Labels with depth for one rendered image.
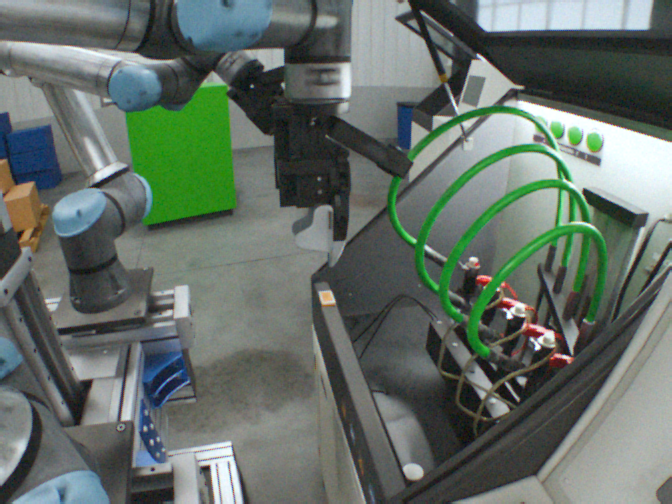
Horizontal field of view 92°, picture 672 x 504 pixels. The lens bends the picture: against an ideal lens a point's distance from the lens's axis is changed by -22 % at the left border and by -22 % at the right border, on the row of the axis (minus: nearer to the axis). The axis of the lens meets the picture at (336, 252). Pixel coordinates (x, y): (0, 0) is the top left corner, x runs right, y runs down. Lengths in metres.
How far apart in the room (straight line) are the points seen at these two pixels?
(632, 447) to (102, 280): 0.93
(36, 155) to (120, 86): 6.04
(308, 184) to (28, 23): 0.32
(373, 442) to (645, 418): 0.40
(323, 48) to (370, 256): 0.71
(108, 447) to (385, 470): 0.41
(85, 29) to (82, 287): 0.60
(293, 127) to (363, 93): 7.12
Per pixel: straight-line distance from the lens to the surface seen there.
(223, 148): 3.91
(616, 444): 0.57
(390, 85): 7.80
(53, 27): 0.42
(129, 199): 0.95
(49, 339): 0.81
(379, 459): 0.66
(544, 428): 0.57
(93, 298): 0.90
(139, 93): 0.67
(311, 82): 0.43
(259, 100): 0.75
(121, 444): 0.63
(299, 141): 0.46
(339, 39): 0.44
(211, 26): 0.35
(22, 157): 6.80
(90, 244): 0.86
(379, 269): 1.08
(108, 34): 0.43
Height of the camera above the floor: 1.50
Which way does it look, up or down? 27 degrees down
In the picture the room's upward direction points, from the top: straight up
